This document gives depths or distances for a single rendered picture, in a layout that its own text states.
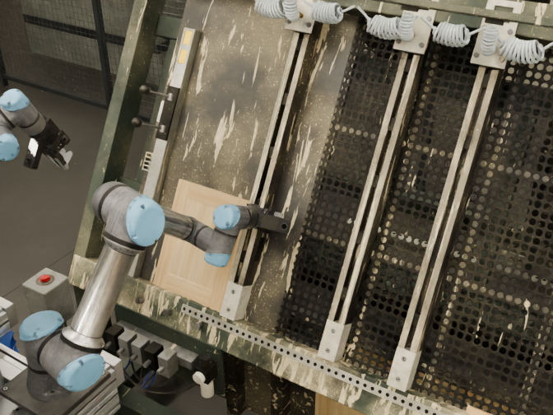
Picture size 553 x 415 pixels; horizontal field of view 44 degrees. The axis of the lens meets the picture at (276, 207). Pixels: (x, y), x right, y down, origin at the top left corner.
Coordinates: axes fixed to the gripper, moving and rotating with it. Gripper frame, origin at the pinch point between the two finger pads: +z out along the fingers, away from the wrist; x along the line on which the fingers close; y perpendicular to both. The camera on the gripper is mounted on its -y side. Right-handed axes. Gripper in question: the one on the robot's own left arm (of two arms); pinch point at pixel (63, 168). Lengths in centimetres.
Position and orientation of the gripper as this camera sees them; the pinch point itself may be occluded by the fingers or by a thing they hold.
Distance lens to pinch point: 250.8
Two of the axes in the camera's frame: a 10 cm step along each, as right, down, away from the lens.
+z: 2.6, 5.4, 8.0
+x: -8.3, -3.0, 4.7
